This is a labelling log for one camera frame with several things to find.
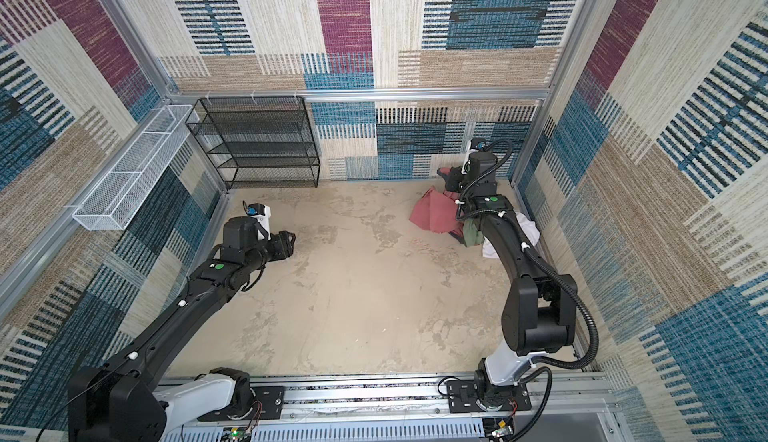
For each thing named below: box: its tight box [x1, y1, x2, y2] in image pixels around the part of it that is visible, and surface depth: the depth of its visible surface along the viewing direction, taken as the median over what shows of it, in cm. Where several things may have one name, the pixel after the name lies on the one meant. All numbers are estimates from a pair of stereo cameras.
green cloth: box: [463, 218, 484, 247], surface depth 96 cm
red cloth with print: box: [410, 167, 463, 234], surface depth 93 cm
